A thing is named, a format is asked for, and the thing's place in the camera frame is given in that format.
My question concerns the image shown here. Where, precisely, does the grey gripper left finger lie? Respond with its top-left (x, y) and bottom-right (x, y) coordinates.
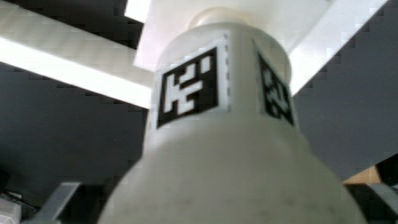
top-left (23, 182), bottom-right (81, 224)

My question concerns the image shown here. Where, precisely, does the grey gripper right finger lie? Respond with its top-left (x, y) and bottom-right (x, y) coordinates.
top-left (366, 184), bottom-right (398, 224)

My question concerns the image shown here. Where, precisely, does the white lamp bulb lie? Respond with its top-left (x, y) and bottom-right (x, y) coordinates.
top-left (96, 7), bottom-right (369, 224)

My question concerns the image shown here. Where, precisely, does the white lamp base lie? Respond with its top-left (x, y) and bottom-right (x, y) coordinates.
top-left (133, 0), bottom-right (330, 73)

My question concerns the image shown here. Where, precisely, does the white U-shaped frame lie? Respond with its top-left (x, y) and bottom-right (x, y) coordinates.
top-left (0, 0), bottom-right (389, 107)

